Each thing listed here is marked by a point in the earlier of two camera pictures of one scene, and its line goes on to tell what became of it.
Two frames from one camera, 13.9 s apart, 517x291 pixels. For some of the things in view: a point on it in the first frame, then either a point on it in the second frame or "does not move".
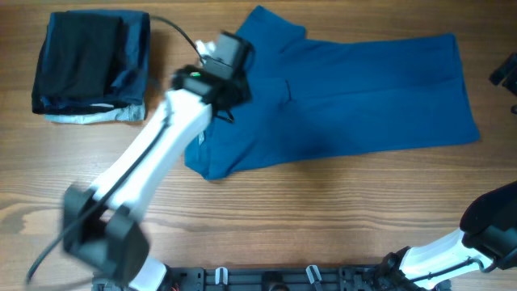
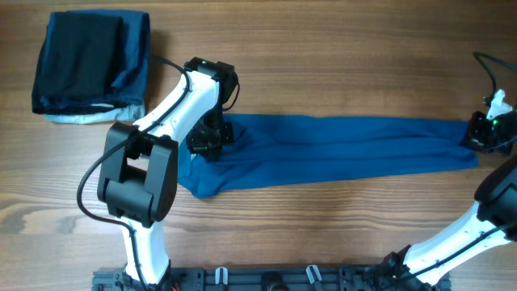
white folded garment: x=126 y=112 does not move
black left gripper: x=245 y=91 to x=195 y=145
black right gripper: x=506 y=70 to x=476 y=138
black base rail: x=326 y=278 does not move
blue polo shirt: x=313 y=95 to x=267 y=149
